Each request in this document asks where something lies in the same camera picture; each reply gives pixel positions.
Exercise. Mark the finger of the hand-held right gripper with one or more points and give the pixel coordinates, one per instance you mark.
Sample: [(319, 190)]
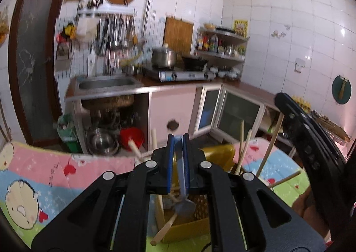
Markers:
[(311, 140)]

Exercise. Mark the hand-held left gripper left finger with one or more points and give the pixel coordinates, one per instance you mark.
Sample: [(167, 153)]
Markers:
[(170, 157)]

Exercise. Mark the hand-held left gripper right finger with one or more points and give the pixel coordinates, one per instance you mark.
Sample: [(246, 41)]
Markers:
[(187, 157)]

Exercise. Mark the blue plastic spoon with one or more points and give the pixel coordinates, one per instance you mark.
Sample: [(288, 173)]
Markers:
[(180, 174)]

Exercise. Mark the yellow perforated utensil holder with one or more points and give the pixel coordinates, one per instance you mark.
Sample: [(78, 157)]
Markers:
[(217, 157)]

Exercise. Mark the wooden chopstick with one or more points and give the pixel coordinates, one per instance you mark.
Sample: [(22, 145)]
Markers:
[(285, 179), (269, 146)]

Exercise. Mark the light wooden spoon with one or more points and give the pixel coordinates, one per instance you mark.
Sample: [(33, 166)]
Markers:
[(165, 228)]

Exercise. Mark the red plastic basin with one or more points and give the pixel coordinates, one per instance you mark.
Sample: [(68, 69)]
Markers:
[(133, 137)]

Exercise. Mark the pink kitchen counter cabinet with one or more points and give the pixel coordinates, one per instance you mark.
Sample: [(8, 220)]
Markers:
[(172, 107)]

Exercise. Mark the stack of steel bowls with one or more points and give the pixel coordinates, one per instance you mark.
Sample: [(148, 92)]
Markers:
[(103, 142)]

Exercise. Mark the steel gas stove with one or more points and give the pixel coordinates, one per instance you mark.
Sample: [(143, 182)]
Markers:
[(180, 75)]

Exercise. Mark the black wok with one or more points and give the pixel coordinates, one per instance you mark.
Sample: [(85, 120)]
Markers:
[(194, 63)]

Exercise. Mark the steel sink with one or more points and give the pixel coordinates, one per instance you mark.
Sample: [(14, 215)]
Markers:
[(107, 83)]

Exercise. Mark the steel pot with lid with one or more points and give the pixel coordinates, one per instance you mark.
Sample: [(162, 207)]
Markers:
[(164, 55)]

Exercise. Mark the green bin with bag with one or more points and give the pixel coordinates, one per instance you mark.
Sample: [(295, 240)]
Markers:
[(68, 135)]

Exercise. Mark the dark sauce bottle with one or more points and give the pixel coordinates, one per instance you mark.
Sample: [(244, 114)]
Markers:
[(207, 44), (200, 42)]

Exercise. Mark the steel faucet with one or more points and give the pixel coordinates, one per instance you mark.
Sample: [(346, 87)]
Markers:
[(108, 59)]

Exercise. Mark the clear oil bottle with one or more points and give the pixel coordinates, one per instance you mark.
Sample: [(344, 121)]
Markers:
[(214, 43)]

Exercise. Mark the metal corner shelf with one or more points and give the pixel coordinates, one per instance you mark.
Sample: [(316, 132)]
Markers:
[(222, 46)]

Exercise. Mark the cartoon printed blanket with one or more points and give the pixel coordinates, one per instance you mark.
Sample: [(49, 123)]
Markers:
[(55, 179)]

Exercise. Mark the wooden cutting board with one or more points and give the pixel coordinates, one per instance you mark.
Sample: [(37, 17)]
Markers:
[(178, 36)]

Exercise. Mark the white dish soap bottle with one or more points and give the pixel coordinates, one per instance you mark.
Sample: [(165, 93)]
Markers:
[(92, 62)]

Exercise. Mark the hanging utensil rack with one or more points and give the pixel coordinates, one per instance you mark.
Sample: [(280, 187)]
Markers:
[(111, 32)]

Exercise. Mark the brown glass door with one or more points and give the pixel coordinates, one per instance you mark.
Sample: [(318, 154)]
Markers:
[(36, 59)]

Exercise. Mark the yellow hanging bag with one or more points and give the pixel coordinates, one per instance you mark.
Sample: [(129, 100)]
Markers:
[(3, 27)]

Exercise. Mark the green round wall holder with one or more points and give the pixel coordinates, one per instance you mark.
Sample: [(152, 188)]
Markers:
[(341, 89)]

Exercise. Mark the white wall socket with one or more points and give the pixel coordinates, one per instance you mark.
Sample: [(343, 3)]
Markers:
[(299, 65)]

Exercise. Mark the yellow picture frame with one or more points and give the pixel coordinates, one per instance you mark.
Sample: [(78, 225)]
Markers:
[(240, 28)]

